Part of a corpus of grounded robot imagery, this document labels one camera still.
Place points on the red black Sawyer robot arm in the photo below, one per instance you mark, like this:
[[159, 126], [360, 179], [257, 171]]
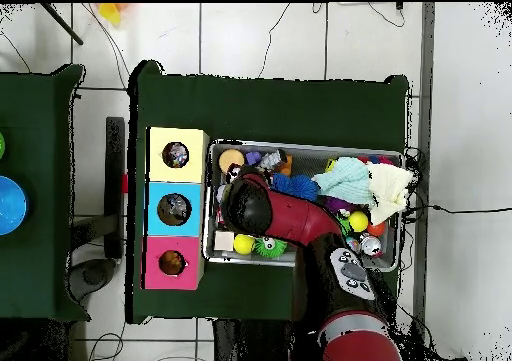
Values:
[[304, 217]]

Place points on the wooden box with three holes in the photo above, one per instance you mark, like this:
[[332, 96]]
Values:
[[160, 185]]

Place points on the blue spiky ball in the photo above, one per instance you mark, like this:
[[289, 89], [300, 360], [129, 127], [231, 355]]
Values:
[[304, 186]]

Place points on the green cloth side table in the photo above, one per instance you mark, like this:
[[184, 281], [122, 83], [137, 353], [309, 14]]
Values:
[[48, 193]]

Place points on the cream yellow cloth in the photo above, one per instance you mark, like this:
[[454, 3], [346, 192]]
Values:
[[390, 189]]

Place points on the small wooden cube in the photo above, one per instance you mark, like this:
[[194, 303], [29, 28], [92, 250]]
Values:
[[223, 241]]

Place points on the mint green cloth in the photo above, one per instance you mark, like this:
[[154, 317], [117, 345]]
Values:
[[346, 181]]

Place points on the black rod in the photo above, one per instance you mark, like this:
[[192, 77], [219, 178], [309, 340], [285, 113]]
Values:
[[62, 23]]

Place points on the blue round disc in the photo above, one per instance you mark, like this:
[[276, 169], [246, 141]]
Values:
[[10, 205]]

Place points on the multicolour cartoon print cloth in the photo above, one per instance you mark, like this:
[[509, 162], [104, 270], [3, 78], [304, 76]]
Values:
[[175, 154]]

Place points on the shallow clear mesh bin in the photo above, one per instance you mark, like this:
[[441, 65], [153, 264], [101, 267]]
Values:
[[384, 261]]

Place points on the orange red ball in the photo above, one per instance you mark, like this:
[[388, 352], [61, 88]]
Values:
[[376, 229]]

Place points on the grey metal beam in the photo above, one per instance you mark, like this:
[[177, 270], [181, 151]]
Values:
[[424, 97]]

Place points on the yellow floor object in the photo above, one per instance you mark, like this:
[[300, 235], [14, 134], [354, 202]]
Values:
[[110, 13]]

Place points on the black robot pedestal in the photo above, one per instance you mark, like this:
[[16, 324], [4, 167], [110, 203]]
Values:
[[248, 345]]

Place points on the green spiky ball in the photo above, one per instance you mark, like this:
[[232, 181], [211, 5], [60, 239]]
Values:
[[270, 248]]

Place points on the yellow rubber duck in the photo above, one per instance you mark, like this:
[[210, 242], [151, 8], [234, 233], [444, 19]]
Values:
[[172, 262]]

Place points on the peach orange ball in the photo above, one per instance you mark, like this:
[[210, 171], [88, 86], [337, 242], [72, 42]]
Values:
[[230, 159]]

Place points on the yellow ball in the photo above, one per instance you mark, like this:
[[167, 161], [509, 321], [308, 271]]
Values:
[[358, 221], [244, 245]]

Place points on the black chair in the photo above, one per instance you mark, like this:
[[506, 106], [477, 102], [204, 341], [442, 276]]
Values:
[[116, 217]]

